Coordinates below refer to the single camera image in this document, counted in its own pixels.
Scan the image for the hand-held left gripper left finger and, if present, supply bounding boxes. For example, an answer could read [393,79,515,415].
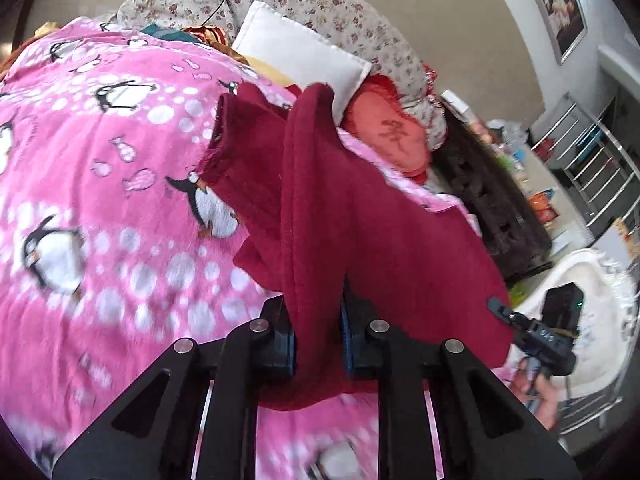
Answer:
[52,295,297,480]

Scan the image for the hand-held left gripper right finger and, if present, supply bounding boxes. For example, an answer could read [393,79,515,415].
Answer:
[340,292,596,480]

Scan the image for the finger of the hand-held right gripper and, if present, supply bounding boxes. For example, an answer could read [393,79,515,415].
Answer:
[487,297,527,343]

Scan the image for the dark red garment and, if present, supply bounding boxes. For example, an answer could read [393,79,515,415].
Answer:
[200,82,512,411]

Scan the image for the person's right hand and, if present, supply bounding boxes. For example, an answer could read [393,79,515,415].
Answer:
[515,355,559,431]

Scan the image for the white upholstered chair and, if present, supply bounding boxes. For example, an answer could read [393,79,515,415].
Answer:
[510,247,640,456]

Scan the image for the dark carved wooden cabinet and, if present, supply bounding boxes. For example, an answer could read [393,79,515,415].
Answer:
[430,102,593,282]

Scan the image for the white box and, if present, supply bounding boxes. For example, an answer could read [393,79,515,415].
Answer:
[440,89,474,117]

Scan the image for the red heart cushion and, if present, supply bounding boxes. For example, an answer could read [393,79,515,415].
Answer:
[342,75,434,186]

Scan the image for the pink penguin print blanket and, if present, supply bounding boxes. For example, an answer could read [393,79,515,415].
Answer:
[0,16,501,480]

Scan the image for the yellow cloth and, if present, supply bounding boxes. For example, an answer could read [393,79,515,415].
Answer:
[240,55,301,92]

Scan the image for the white pillow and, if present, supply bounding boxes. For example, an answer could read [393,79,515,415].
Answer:
[231,1,374,121]

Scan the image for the gold red striped cloth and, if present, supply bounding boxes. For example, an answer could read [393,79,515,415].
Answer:
[181,25,246,63]

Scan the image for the teal cloth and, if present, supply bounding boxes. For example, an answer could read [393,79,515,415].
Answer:
[142,21,188,41]

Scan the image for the framed wall picture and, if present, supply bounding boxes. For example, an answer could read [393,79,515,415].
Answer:
[526,0,589,65]

